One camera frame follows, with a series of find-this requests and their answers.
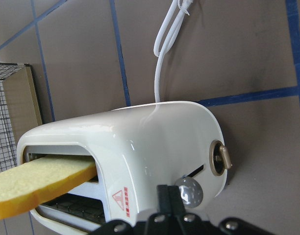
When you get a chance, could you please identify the white toaster power cord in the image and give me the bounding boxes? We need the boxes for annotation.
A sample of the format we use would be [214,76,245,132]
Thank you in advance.
[153,0,194,103]

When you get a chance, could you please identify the grid-cloth wooden storage box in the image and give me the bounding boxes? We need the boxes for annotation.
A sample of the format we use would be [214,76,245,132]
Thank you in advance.
[0,61,43,173]

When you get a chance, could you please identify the white two-slot toaster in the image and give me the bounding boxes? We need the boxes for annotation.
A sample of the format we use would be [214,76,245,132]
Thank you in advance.
[17,101,232,235]

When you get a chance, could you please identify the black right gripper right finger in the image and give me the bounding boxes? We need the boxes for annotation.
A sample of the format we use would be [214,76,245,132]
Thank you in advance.
[168,186,186,217]

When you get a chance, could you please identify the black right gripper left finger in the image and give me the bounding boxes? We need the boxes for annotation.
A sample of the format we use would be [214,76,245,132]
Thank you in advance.
[157,185,171,217]

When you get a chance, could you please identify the toast slice in toaster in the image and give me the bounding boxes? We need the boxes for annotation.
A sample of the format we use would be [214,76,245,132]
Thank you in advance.
[0,155,97,220]

